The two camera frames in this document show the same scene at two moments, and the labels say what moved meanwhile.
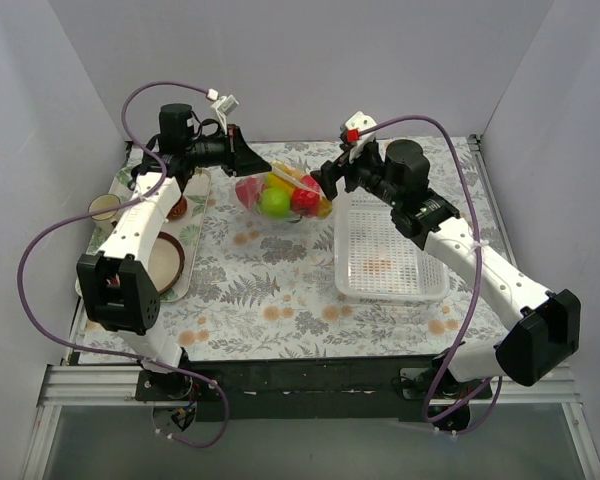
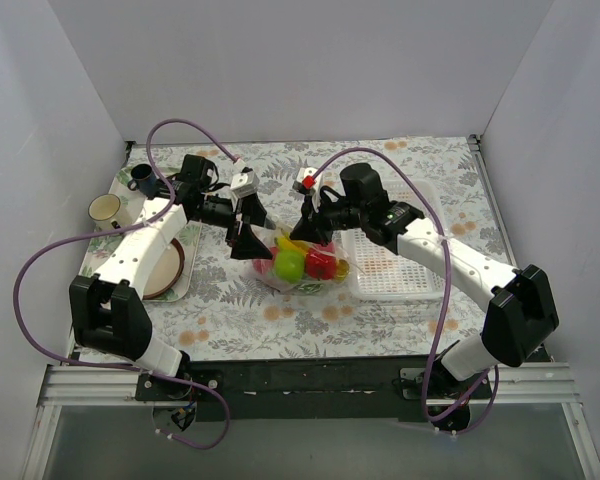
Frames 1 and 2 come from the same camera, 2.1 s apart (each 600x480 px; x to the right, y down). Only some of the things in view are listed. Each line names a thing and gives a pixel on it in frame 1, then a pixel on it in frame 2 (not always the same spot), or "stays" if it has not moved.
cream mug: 103,201 stays
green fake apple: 274,202 to 290,266
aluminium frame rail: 75,385 stays
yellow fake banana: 273,181 to 285,243
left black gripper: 232,150 to 240,218
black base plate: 375,388 stays
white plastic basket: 375,261 stays
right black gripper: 349,168 to 315,216
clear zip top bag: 284,193 to 300,267
